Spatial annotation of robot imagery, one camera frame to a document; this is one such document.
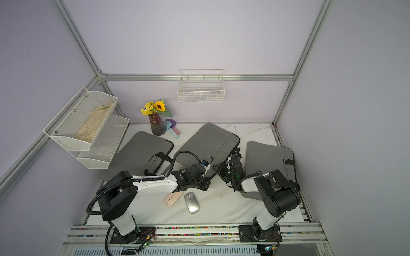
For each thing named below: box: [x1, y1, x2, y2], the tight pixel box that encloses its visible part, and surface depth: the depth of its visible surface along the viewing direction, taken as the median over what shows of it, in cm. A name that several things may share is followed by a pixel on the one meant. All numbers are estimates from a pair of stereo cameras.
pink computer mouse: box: [163, 190, 184, 207], surface depth 85 cm
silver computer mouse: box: [184, 192, 200, 214], surface depth 84 cm
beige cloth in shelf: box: [74, 102, 114, 143], surface depth 81 cm
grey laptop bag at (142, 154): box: [98, 130, 175, 181], surface depth 103 cm
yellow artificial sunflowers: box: [140, 99, 174, 118], surface depth 99 cm
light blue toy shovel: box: [164, 120, 180, 139], surface depth 117 cm
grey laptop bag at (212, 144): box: [175, 122, 241, 177], surface depth 106 cm
